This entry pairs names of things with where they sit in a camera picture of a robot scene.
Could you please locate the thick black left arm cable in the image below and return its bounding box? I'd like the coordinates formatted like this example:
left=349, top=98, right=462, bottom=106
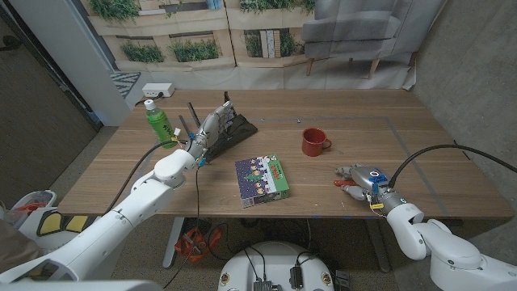
left=104, top=139, right=189, bottom=216

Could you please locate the black adapter on torso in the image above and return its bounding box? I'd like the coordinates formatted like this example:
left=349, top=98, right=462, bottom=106
left=288, top=265, right=304, bottom=289

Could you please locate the jigsaw puzzle box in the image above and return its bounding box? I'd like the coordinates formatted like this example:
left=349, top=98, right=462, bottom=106
left=234, top=154, right=291, bottom=209

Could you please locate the white table leg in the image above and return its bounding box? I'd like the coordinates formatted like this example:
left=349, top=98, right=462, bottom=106
left=162, top=217, right=186, bottom=269

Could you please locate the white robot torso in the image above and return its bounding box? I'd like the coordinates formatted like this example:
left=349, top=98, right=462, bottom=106
left=216, top=241, right=336, bottom=291

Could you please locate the thin black left wrist cable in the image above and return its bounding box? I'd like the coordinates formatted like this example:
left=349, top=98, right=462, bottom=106
left=162, top=167, right=204, bottom=290

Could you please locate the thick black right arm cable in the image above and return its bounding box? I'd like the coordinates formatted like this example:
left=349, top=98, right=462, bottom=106
left=387, top=144, right=517, bottom=189

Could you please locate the grey table leg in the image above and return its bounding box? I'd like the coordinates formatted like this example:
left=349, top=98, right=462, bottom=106
left=363, top=217, right=392, bottom=273

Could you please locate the white and yellow floor device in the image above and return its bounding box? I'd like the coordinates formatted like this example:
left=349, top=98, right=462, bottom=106
left=10, top=189, right=90, bottom=250

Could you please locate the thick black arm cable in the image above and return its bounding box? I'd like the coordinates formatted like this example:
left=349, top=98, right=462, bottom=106
left=387, top=144, right=517, bottom=189
left=104, top=139, right=189, bottom=216

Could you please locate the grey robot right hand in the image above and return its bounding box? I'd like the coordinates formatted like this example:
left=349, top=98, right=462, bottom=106
left=334, top=163, right=407, bottom=215

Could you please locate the printed backdrop with armchair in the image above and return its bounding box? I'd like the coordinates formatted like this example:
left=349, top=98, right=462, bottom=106
left=80, top=0, right=448, bottom=91

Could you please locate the person's leg in brown trousers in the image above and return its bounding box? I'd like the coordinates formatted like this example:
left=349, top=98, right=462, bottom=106
left=0, top=217, right=42, bottom=274

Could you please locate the white power strip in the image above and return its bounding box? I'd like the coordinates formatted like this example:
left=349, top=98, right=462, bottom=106
left=141, top=82, right=175, bottom=99

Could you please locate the red enamel cup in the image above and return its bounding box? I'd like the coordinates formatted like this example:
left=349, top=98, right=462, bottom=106
left=301, top=127, right=333, bottom=158

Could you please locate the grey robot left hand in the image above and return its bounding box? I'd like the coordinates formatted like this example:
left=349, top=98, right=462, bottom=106
left=185, top=99, right=235, bottom=161

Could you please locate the green tea bottle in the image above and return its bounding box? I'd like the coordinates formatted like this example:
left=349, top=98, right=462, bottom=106
left=143, top=99, right=178, bottom=148

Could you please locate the orange tool under table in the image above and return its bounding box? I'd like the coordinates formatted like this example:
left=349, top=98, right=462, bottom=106
left=174, top=226, right=223, bottom=263

